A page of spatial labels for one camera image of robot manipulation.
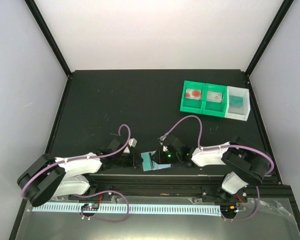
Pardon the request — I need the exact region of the black leather card holder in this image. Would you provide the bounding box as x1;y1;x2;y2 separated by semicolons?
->
135;152;172;173

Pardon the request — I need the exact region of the white card red pattern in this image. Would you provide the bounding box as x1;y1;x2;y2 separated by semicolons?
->
206;90;223;103

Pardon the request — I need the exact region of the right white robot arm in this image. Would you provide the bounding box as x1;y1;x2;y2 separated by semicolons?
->
142;135;275;203

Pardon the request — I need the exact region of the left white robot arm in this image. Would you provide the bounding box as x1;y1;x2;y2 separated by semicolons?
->
17;136;143;207

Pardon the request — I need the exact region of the card with red circles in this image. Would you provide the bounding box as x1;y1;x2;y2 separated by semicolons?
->
184;88;202;101

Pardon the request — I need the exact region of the left green bin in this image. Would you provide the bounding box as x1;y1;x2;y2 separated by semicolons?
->
180;80;206;114

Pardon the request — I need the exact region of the green bin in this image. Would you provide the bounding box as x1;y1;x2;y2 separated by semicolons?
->
180;80;206;114
202;83;228;118

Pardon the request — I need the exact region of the small circuit board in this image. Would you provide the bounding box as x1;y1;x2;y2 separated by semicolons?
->
81;203;100;211

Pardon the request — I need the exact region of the middle green bin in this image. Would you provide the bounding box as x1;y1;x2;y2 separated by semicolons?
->
202;83;228;118

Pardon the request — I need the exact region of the white bin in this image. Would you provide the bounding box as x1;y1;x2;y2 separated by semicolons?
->
224;86;251;122

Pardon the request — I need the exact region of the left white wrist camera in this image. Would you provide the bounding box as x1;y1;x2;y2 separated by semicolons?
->
123;138;138;154

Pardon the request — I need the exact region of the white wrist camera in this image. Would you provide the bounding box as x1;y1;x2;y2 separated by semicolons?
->
123;138;138;154
159;134;168;146

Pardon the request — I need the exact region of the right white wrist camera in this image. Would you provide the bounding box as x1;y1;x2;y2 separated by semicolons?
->
159;134;168;146

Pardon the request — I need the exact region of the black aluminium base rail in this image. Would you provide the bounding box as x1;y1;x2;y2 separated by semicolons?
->
83;174;295;201

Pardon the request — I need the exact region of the purple cable loop left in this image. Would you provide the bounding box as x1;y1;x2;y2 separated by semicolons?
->
73;189;130;223

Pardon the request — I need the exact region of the purple cable loop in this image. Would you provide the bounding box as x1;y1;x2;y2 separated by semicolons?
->
73;189;130;223
221;187;261;223

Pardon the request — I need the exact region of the purple cable loop right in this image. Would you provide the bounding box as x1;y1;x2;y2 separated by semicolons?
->
221;187;261;223

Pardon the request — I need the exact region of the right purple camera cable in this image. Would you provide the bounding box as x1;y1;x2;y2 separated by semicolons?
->
164;114;275;177

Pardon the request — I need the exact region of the purple camera cable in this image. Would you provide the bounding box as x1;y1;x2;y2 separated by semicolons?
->
20;124;131;200
164;114;275;177

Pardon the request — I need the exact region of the white slotted cable duct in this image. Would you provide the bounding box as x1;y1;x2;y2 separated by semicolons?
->
32;202;221;217

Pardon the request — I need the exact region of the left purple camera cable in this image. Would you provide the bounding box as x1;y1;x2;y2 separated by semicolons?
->
20;124;131;200

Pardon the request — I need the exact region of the left black frame post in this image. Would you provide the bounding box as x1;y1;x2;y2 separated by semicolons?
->
24;0;72;78

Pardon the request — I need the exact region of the black frame post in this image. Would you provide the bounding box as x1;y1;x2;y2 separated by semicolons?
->
24;0;72;78
245;0;294;77

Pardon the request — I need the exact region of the right black frame post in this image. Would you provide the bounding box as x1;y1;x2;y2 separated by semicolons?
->
245;0;294;77

